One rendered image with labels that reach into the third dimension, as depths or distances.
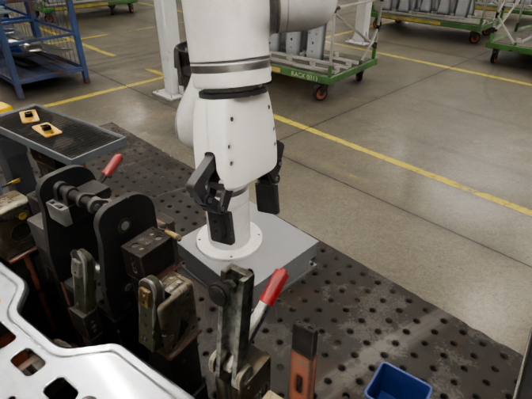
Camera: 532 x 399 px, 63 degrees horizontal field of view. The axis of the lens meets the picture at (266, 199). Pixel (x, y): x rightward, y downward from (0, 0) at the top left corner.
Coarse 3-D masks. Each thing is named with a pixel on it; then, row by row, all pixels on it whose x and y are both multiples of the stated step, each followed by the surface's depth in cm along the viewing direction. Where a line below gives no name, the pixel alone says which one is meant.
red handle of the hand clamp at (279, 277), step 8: (280, 272) 61; (272, 280) 61; (280, 280) 61; (272, 288) 60; (280, 288) 61; (264, 296) 60; (272, 296) 60; (264, 304) 60; (272, 304) 60; (256, 312) 60; (264, 312) 60; (256, 320) 59; (256, 328) 59; (232, 360) 58; (224, 368) 58; (232, 368) 57
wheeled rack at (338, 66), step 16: (368, 0) 436; (336, 16) 493; (368, 48) 470; (272, 64) 470; (288, 64) 468; (304, 64) 456; (320, 64) 468; (336, 64) 457; (352, 64) 468; (368, 64) 479; (320, 80) 436; (336, 80) 438; (320, 96) 450
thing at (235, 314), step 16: (224, 272) 51; (240, 272) 51; (224, 288) 49; (240, 288) 51; (224, 304) 49; (240, 304) 51; (224, 320) 55; (240, 320) 52; (224, 336) 56; (240, 336) 54; (224, 352) 58; (240, 352) 55; (240, 368) 57
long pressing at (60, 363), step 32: (0, 288) 79; (0, 320) 73; (0, 352) 68; (64, 352) 67; (96, 352) 67; (128, 352) 67; (0, 384) 63; (32, 384) 63; (96, 384) 63; (128, 384) 63; (160, 384) 63
